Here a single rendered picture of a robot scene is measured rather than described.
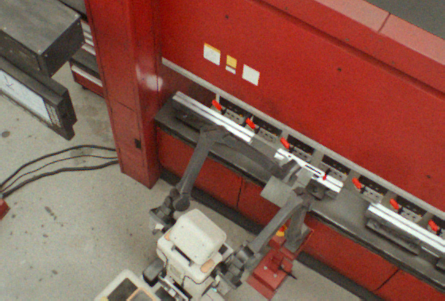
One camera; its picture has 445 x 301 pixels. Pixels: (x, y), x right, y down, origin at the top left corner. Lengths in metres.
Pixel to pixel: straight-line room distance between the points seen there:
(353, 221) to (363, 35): 1.41
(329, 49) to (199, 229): 0.97
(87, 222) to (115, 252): 0.28
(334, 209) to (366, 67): 1.20
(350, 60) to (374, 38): 0.22
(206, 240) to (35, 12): 1.20
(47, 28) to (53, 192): 1.98
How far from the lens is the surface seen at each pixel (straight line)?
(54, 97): 2.97
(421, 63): 2.38
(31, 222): 4.48
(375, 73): 2.55
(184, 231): 2.90
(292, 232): 3.26
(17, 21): 2.79
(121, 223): 4.38
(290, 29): 2.59
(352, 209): 3.57
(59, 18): 2.76
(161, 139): 3.88
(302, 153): 3.29
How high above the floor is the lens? 4.11
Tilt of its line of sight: 63 degrees down
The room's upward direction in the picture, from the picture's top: 7 degrees clockwise
